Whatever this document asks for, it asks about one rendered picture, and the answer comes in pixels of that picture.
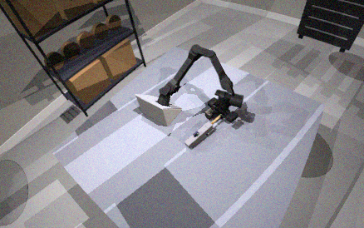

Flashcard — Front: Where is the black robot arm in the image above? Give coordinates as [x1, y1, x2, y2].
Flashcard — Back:
[156, 44, 243, 109]

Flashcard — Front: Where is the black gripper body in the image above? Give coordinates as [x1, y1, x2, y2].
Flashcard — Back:
[208, 97, 238, 123]

